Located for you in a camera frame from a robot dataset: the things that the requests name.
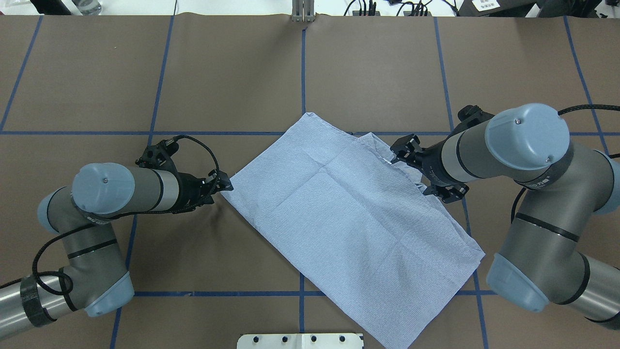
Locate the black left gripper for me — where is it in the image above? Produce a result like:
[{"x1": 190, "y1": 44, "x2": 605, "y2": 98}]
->
[{"x1": 175, "y1": 170, "x2": 234, "y2": 208}]

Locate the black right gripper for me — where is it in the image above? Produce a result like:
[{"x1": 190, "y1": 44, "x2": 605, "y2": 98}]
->
[{"x1": 390, "y1": 134, "x2": 469, "y2": 203}]

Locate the light blue striped shirt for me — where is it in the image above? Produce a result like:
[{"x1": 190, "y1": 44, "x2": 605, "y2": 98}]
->
[{"x1": 223, "y1": 112, "x2": 485, "y2": 349}]

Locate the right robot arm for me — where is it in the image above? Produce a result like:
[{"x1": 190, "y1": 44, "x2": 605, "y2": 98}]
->
[{"x1": 390, "y1": 103, "x2": 620, "y2": 331}]

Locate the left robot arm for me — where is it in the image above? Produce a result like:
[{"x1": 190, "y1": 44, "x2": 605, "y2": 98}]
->
[{"x1": 1, "y1": 162, "x2": 233, "y2": 340}]

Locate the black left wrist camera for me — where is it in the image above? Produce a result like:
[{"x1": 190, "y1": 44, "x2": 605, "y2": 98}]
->
[{"x1": 135, "y1": 139, "x2": 179, "y2": 172}]

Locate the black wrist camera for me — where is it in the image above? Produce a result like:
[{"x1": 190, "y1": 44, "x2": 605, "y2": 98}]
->
[
  {"x1": 135, "y1": 139, "x2": 179, "y2": 172},
  {"x1": 454, "y1": 105, "x2": 495, "y2": 133}
]

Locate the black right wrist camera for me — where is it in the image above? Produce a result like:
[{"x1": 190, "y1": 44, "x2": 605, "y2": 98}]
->
[{"x1": 454, "y1": 105, "x2": 495, "y2": 133}]

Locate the aluminium frame post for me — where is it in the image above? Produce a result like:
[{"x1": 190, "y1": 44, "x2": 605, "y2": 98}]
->
[{"x1": 291, "y1": 0, "x2": 316, "y2": 23}]

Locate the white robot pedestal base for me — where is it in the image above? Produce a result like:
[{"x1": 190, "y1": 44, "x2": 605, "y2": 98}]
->
[{"x1": 236, "y1": 332, "x2": 365, "y2": 349}]

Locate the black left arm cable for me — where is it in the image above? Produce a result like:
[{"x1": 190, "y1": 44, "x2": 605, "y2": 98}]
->
[{"x1": 0, "y1": 135, "x2": 221, "y2": 297}]

